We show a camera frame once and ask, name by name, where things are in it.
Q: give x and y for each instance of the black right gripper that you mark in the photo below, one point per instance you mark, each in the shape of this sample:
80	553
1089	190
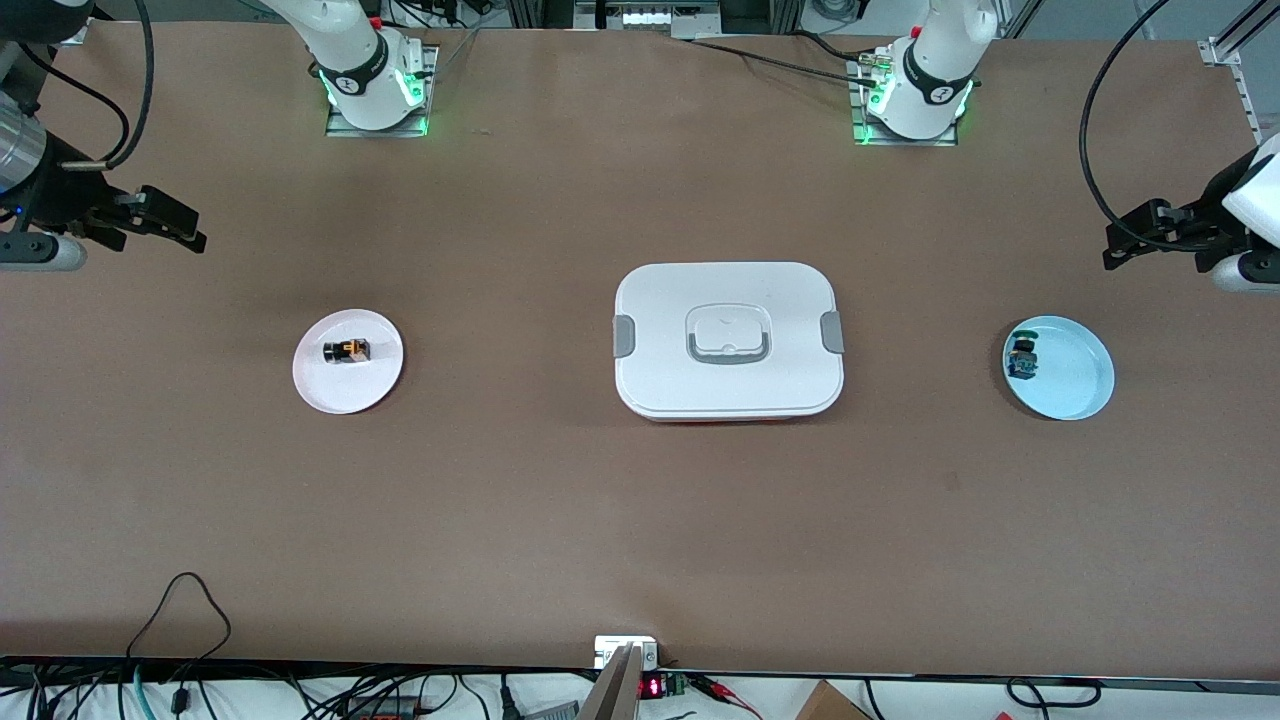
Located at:
62	195

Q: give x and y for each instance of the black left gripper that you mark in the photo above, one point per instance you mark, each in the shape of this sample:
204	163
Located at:
1203	222

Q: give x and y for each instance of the orange black push-button switch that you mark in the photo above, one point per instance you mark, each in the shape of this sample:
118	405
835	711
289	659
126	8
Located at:
347	351

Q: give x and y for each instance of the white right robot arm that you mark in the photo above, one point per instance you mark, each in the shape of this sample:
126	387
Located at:
360	60

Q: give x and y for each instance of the light blue round plate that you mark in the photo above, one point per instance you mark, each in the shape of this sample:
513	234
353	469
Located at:
1075	375

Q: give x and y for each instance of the pale pink round plate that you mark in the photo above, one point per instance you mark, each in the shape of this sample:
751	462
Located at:
345	392

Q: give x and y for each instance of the metal equipment box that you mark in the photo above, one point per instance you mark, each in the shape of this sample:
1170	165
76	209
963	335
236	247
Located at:
650	18

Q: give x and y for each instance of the red power strip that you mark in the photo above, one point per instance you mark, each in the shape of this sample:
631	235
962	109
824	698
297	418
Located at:
385	712

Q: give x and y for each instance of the brown cardboard box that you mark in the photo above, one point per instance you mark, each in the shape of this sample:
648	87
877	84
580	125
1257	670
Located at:
830	705

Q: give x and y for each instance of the white socket block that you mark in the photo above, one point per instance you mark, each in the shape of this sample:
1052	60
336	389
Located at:
610	648

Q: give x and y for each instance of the red clip leads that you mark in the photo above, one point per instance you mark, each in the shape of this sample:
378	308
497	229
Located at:
725	692

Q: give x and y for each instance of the aluminium profile bar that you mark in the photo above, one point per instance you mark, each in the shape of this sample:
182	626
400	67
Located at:
612	690

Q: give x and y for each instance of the red digit display board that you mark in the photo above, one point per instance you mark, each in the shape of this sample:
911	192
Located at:
652	687

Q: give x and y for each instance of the perforated aluminium rail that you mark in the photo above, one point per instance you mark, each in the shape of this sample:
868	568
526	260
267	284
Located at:
1245	100

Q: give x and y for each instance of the green push-button switch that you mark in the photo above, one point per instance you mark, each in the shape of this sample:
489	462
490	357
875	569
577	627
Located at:
1022	355

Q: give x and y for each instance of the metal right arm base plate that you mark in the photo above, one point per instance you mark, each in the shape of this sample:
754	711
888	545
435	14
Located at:
380	132

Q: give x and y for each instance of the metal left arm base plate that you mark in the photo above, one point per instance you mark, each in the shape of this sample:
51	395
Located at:
905	141

